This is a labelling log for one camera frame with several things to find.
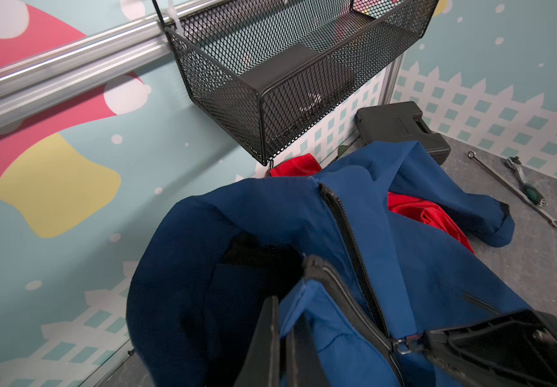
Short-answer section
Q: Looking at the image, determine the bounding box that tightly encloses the long metal wrench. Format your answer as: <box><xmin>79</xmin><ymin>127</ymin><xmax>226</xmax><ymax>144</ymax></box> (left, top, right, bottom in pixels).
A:
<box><xmin>467</xmin><ymin>151</ymin><xmax>557</xmax><ymax>228</ymax></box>

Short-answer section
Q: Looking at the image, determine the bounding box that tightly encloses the black box in basket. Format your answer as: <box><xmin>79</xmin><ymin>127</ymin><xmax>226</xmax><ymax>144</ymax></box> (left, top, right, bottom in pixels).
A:
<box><xmin>241</xmin><ymin>44</ymin><xmax>355</xmax><ymax>128</ymax></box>

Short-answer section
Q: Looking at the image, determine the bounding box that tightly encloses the black plastic tool case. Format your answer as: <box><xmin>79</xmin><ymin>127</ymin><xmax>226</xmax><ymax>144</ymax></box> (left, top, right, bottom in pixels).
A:
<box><xmin>355</xmin><ymin>101</ymin><xmax>451</xmax><ymax>165</ymax></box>

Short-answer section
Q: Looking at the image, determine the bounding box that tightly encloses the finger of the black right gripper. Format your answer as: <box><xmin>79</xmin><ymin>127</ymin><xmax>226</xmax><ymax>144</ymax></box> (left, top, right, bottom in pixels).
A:
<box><xmin>423</xmin><ymin>310</ymin><xmax>557</xmax><ymax>386</ymax></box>

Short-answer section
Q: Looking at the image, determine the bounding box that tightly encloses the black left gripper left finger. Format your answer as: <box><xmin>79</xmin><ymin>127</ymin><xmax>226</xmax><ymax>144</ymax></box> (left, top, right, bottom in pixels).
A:
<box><xmin>234</xmin><ymin>296</ymin><xmax>280</xmax><ymax>387</ymax></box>

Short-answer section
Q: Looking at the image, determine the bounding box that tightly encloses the horizontal aluminium frame bar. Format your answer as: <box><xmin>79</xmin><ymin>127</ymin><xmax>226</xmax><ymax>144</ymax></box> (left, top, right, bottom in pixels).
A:
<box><xmin>0</xmin><ymin>1</ymin><xmax>215</xmax><ymax>129</ymax></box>

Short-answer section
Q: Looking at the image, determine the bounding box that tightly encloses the blue jacket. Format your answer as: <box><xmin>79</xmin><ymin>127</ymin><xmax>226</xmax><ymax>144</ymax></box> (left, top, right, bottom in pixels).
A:
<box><xmin>126</xmin><ymin>142</ymin><xmax>534</xmax><ymax>386</ymax></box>

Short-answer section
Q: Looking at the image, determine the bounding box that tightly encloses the aluminium frame post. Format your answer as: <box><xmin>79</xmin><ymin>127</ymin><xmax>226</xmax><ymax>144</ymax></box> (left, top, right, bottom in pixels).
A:
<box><xmin>378</xmin><ymin>54</ymin><xmax>404</xmax><ymax>105</ymax></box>

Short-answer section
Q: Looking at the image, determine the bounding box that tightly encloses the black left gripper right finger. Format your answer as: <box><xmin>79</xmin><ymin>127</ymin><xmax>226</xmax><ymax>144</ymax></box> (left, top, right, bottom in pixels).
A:
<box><xmin>285</xmin><ymin>314</ymin><xmax>329</xmax><ymax>387</ymax></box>

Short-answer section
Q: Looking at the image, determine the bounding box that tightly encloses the red jacket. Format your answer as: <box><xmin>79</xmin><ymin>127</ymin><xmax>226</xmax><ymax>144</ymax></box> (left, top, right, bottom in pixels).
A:
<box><xmin>269</xmin><ymin>153</ymin><xmax>475</xmax><ymax>253</ymax></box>

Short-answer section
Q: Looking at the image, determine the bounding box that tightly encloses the black wire mesh basket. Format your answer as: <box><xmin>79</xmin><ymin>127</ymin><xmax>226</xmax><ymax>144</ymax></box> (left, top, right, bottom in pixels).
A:
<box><xmin>156</xmin><ymin>0</ymin><xmax>437</xmax><ymax>164</ymax></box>

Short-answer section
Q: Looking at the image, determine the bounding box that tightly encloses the green handled ratchet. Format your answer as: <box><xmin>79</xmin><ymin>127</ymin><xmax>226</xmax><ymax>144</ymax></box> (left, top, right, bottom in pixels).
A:
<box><xmin>505</xmin><ymin>156</ymin><xmax>547</xmax><ymax>207</ymax></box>

